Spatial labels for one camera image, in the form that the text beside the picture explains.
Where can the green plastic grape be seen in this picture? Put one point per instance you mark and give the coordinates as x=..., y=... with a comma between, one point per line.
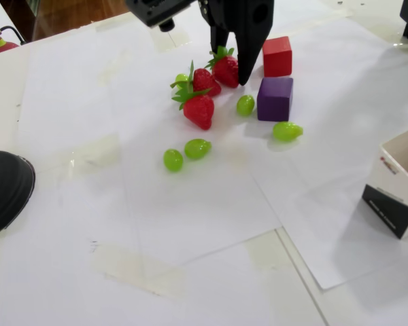
x=285, y=131
x=245, y=105
x=196, y=148
x=172, y=160
x=181, y=77

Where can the black round object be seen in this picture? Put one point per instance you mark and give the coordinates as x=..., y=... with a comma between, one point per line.
x=7, y=190

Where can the red fire extinguisher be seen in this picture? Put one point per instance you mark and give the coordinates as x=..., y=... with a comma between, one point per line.
x=5, y=47

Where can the white and black cardboard box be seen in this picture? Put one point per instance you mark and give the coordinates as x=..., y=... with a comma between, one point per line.
x=381, y=207

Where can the dark brown cabinet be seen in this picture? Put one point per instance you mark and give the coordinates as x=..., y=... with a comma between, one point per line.
x=29, y=23

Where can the red wooden cube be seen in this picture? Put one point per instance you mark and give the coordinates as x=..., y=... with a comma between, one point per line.
x=277, y=59

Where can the red plastic strawberry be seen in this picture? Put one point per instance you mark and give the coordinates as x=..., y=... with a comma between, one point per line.
x=224, y=68
x=199, y=110
x=204, y=81

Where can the white paper sheet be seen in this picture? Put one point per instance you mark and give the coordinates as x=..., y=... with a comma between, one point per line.
x=197, y=210
x=326, y=190

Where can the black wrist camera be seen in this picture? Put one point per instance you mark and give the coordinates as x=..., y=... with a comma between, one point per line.
x=153, y=12

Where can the purple wooden cube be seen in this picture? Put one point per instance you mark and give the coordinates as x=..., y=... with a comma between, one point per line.
x=273, y=102

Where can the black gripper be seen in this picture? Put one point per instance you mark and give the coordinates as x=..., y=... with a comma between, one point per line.
x=249, y=25

